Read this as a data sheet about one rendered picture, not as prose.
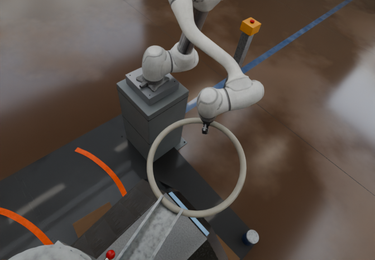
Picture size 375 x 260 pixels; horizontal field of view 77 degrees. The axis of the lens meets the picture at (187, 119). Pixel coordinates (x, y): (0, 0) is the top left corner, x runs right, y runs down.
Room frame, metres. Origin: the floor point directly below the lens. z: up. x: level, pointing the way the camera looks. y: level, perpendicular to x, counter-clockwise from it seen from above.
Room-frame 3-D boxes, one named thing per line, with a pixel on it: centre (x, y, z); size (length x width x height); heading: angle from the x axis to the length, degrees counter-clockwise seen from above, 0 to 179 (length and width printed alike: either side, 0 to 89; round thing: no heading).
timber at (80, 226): (0.36, 0.56, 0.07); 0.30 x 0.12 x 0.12; 135
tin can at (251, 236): (0.45, -0.68, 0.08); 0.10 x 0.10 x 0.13
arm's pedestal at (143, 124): (1.23, 0.31, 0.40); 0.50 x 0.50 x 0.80; 52
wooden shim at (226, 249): (0.33, -0.49, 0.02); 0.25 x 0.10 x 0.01; 54
